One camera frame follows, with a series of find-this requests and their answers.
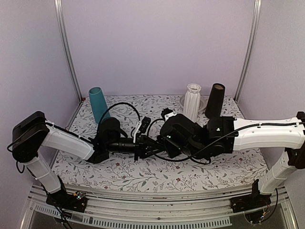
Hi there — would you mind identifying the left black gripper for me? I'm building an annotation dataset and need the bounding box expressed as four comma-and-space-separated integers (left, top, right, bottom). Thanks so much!
106, 135, 163, 161

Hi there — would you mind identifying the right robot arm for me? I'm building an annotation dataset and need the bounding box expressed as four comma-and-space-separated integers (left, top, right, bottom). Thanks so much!
160, 112, 305, 208

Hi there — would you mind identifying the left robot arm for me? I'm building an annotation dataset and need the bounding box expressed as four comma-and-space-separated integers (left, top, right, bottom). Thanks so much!
7, 111, 164, 207

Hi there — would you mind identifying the white ribbed vase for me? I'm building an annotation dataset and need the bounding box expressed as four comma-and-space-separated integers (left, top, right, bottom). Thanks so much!
183, 83, 201, 122

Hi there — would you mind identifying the white round plate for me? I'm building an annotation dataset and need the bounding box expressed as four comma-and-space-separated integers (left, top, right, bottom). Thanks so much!
179, 95, 207, 112

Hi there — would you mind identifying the black tapered vase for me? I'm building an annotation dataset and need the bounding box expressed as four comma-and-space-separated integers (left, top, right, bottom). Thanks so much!
205, 83, 225, 119

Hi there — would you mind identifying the teal tapered vase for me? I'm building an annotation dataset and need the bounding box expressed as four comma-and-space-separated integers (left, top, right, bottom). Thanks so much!
89, 87, 108, 124

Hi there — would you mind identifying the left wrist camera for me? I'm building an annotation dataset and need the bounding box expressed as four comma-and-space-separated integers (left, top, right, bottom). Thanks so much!
133, 116, 151, 143

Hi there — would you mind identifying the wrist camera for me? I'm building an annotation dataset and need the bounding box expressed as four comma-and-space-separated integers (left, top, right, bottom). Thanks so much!
133, 116, 151, 143
161, 108, 177, 121

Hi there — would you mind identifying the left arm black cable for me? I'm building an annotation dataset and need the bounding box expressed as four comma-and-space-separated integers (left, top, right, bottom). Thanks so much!
97, 102, 142, 134

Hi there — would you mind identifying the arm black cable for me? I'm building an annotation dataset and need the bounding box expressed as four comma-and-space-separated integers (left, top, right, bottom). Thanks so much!
97, 102, 142, 134
146, 118, 239, 165

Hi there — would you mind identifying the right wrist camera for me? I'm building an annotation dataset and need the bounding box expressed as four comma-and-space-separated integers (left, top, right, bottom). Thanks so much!
161, 108, 177, 121

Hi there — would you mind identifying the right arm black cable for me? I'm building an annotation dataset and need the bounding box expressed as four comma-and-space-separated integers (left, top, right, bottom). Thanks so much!
146, 118, 239, 165

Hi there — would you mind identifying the aluminium front rail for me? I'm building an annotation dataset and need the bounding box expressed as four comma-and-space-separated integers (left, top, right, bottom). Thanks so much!
22, 185, 298, 229

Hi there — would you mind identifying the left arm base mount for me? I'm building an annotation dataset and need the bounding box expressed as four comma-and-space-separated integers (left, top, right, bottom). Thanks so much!
46, 190, 88, 213

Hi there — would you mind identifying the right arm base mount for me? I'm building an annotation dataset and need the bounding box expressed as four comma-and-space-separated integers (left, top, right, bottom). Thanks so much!
230, 179, 271, 213

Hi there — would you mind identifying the right aluminium frame post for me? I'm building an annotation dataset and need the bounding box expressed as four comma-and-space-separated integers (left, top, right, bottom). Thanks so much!
234, 0, 262, 103

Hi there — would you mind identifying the aluminium frame post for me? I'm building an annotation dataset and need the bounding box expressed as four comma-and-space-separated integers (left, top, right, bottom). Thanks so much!
54, 0, 82, 102
234, 0, 262, 103

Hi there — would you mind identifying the left aluminium frame post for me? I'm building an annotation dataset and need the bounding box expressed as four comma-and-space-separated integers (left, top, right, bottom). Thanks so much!
54, 0, 82, 102

